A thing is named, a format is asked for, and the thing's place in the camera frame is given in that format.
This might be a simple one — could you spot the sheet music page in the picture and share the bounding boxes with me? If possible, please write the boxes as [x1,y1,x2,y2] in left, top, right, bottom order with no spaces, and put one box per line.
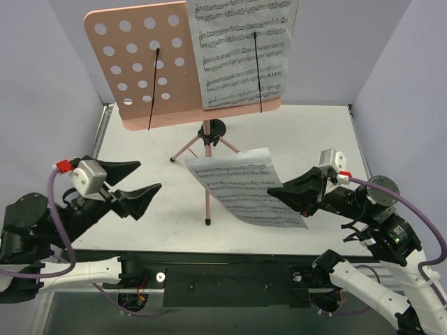
[185,147,308,229]
[186,0,299,110]

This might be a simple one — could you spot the pink perforated music stand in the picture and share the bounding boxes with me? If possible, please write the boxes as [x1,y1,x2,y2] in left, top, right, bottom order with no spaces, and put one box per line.
[82,0,300,228]

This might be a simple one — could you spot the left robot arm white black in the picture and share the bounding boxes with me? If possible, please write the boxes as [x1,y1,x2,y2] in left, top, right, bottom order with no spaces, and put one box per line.
[1,156,161,304]

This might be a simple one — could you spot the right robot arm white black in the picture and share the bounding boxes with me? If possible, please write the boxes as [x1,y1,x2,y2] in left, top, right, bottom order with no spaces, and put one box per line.
[267,167,446,334]

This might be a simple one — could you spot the black microphone desk stand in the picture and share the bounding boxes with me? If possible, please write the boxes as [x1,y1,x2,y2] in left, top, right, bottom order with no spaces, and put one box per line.
[198,119,226,143]

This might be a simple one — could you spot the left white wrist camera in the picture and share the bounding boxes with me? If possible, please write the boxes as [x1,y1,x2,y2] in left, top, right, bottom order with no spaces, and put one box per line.
[54,159,107,202]

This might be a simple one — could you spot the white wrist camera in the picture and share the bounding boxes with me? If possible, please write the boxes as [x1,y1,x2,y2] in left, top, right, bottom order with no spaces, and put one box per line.
[318,148,352,185]
[54,159,107,202]

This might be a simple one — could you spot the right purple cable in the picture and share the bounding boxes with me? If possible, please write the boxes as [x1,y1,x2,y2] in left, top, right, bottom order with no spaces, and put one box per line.
[314,176,447,318]

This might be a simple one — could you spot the purple cable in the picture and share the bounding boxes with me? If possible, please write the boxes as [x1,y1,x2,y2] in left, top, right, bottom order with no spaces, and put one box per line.
[0,167,175,318]
[314,176,447,318]

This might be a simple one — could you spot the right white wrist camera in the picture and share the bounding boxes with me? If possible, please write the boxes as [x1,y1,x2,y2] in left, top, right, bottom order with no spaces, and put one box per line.
[318,148,352,185]

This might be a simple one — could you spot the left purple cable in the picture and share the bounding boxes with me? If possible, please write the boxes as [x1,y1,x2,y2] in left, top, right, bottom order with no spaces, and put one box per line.
[0,167,175,318]

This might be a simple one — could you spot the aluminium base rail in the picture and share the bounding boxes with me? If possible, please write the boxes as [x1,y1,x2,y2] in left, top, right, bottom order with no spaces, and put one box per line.
[42,262,420,293]

